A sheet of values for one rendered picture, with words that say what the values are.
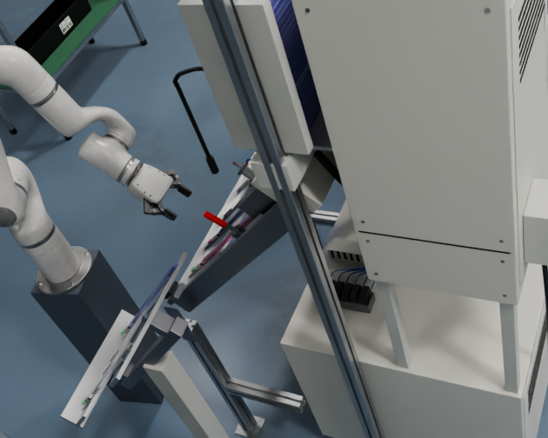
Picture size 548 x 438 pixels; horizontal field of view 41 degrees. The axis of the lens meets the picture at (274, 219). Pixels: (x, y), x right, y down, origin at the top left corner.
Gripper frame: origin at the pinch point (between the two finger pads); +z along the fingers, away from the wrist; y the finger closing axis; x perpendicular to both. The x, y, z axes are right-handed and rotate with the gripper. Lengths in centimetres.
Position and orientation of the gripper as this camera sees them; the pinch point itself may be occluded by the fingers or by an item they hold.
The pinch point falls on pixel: (180, 204)
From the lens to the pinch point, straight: 210.2
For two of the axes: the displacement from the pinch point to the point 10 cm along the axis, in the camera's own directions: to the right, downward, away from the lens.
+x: 4.1, -4.0, -8.2
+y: -3.9, 7.4, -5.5
